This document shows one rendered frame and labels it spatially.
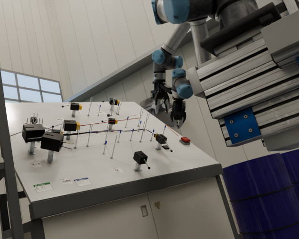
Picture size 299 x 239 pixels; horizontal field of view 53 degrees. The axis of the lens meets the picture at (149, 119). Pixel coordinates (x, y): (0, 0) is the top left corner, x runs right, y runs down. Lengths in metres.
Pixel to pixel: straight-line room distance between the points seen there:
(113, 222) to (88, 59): 4.64
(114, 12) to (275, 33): 5.07
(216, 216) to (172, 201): 0.34
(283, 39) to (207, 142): 3.58
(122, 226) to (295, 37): 1.12
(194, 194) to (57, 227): 0.82
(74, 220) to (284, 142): 0.91
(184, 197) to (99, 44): 4.38
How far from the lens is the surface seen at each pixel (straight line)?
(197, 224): 1.82
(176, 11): 1.00
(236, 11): 0.99
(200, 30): 1.48
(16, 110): 2.13
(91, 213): 1.46
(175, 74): 1.60
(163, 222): 1.67
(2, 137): 1.36
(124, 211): 1.54
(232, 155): 4.18
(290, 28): 0.79
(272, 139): 1.02
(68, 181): 1.47
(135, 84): 5.04
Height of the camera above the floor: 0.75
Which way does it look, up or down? 15 degrees up
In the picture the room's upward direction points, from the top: 15 degrees counter-clockwise
